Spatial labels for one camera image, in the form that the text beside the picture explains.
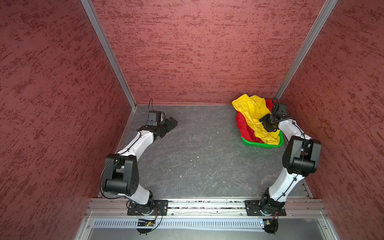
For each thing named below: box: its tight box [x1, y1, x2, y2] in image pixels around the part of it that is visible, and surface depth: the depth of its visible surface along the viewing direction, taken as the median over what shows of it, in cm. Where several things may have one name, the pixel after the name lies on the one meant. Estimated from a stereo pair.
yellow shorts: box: [231, 94, 281, 146], surface depth 105 cm
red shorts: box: [236, 99, 274, 143], surface depth 97 cm
